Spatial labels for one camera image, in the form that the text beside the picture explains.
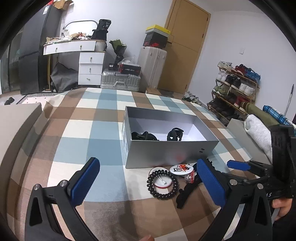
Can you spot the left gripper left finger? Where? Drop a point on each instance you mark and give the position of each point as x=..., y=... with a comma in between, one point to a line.
x=41, y=221

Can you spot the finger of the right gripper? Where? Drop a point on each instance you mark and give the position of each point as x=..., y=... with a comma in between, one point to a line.
x=243, y=166

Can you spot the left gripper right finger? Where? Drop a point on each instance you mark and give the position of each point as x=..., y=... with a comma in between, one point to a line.
x=229, y=191

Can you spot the small clear red clip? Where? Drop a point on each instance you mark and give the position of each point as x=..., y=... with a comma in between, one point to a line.
x=189, y=178

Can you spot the black fabric hair accessory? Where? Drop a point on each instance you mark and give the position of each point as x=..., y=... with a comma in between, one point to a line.
x=186, y=192

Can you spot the red white round badge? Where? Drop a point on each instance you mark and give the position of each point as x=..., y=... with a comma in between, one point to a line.
x=181, y=169

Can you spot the small black hair claw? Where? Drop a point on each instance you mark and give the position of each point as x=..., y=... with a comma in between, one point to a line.
x=175, y=134

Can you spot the large black hair claw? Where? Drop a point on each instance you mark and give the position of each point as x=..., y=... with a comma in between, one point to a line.
x=145, y=136

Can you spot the person's right hand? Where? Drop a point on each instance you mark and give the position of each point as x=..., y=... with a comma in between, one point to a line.
x=284, y=206

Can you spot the person's left hand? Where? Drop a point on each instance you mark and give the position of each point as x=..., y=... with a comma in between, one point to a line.
x=147, y=238

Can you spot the white grey pillow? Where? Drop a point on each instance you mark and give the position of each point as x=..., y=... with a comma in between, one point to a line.
x=255, y=128

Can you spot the grey cardboard box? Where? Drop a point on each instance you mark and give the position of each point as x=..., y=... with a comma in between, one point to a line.
x=198, y=141

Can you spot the olive green blanket roll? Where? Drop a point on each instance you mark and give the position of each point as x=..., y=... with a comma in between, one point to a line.
x=267, y=119

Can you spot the blue plaid cloth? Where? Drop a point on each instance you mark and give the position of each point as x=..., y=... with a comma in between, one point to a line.
x=280, y=118

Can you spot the shoe rack with shoes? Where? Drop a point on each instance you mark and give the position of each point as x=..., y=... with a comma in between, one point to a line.
x=234, y=85

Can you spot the small cardboard box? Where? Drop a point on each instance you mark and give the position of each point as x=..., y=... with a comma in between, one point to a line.
x=152, y=91

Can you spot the white upright suitcase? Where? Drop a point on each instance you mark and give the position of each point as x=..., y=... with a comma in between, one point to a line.
x=151, y=61

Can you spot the wooden door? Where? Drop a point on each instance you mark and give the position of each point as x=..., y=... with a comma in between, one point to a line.
x=188, y=24

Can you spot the black red box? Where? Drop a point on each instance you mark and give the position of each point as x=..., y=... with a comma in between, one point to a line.
x=127, y=68

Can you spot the stacked shoe boxes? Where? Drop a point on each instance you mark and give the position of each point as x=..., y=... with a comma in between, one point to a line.
x=156, y=36

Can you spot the silver lying suitcase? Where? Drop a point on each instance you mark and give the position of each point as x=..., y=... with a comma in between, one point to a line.
x=115, y=80

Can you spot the green flower bouquet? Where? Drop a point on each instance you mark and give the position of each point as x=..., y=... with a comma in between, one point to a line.
x=119, y=49

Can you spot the white desk with drawers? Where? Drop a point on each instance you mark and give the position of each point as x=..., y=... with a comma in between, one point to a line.
x=91, y=58

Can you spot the dark grey refrigerator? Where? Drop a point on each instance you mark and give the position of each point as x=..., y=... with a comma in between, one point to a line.
x=32, y=63

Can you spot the black bag on desk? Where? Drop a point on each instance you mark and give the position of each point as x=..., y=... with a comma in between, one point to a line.
x=100, y=33

